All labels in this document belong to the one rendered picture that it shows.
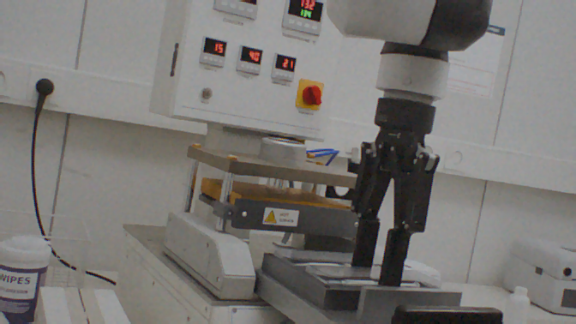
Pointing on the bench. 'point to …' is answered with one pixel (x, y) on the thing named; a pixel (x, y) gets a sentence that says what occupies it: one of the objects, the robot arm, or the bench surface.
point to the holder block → (312, 285)
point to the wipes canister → (22, 276)
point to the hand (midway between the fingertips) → (378, 255)
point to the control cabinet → (247, 78)
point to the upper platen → (274, 188)
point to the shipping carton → (78, 307)
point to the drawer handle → (447, 315)
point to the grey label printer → (543, 273)
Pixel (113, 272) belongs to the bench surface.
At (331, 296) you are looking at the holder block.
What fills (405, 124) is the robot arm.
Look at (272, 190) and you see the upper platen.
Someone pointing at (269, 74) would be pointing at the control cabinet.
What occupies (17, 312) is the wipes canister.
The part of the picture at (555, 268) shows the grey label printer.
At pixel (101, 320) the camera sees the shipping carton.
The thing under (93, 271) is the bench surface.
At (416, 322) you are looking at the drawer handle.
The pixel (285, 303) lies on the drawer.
